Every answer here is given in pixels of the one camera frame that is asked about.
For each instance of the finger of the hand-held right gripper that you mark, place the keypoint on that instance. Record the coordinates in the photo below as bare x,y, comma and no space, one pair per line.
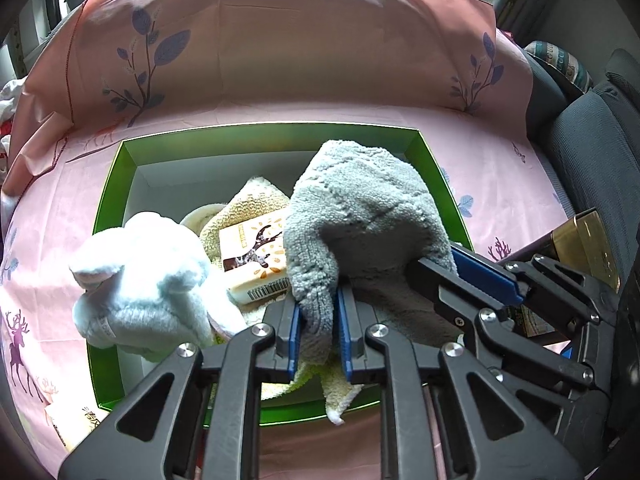
440,285
490,272

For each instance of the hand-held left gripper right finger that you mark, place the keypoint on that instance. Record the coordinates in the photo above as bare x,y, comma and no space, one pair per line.
344,340

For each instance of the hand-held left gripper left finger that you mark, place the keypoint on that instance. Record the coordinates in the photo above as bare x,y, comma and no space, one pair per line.
295,342

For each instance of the cream soap box with barcode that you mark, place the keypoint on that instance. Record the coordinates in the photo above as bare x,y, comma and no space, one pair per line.
255,265

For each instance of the grey terry towel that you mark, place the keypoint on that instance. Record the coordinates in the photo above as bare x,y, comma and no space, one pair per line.
365,210

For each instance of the cream terry towel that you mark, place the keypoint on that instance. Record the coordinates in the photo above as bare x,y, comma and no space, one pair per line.
250,200

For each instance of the light blue plush toy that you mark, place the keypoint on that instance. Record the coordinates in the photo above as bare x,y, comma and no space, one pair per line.
150,280

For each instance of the green cardboard box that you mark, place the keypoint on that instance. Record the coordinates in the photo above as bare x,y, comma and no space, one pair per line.
112,200

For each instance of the pink printed bedsheet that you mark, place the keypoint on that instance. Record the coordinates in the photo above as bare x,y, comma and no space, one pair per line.
500,185

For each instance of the black and gold box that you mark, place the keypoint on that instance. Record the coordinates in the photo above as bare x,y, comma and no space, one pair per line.
590,240

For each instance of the dark grey cushioned seat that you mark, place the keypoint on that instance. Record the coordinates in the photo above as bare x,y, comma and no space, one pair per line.
590,160

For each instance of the striped cushion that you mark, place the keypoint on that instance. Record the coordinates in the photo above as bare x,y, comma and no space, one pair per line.
555,57

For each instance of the cream tissue packet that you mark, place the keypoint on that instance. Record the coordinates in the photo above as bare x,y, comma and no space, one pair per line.
75,420

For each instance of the pink leaf print pillow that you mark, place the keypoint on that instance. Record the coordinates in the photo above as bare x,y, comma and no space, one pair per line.
300,35

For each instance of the white floral cloth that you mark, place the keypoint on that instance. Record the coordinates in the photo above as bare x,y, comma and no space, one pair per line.
7,102

